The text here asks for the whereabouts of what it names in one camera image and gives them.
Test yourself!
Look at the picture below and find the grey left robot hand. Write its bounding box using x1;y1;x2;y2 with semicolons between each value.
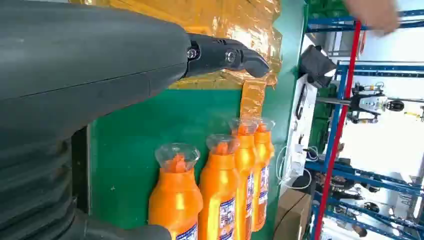
0;0;271;240

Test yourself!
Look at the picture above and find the person's right hand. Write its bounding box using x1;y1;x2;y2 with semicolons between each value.
342;0;400;34

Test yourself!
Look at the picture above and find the orange drink bottle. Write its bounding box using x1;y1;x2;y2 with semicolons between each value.
251;118;276;233
228;118;259;240
198;134;241;240
148;143;204;240

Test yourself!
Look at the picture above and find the blue metal shelf rack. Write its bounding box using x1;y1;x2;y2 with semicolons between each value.
304;9;424;240

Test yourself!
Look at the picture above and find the grey machine on stand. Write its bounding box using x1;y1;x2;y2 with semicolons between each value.
347;82;407;125

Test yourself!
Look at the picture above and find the green table mat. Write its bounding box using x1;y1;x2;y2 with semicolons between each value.
87;0;309;240

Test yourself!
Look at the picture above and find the black smartphone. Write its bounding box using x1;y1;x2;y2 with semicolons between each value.
295;84;308;121

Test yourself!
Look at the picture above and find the red pole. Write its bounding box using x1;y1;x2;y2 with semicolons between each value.
312;21;363;240

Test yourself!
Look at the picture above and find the yellow plastic sheet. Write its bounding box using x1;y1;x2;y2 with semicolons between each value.
69;0;282;120

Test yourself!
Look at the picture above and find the white desk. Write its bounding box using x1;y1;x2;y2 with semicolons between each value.
279;74;319;196

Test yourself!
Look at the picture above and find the cardboard box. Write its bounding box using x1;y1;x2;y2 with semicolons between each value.
273;188;314;240

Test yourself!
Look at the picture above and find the white looped cable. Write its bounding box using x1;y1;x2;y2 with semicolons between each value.
275;145;313;190

